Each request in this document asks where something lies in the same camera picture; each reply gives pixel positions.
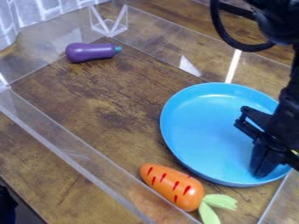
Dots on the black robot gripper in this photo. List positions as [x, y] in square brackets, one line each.
[276, 134]

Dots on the blue round plastic tray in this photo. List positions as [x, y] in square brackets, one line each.
[213, 148]

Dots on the orange toy carrot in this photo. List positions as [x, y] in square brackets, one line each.
[185, 192]

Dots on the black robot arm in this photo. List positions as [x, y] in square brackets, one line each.
[278, 21]

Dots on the black bar on background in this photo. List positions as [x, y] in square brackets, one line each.
[237, 10]

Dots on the purple toy eggplant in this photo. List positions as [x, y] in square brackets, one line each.
[81, 52]

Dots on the white grid curtain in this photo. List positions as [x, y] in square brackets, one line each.
[21, 13]

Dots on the clear acrylic enclosure wall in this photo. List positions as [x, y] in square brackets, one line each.
[79, 122]

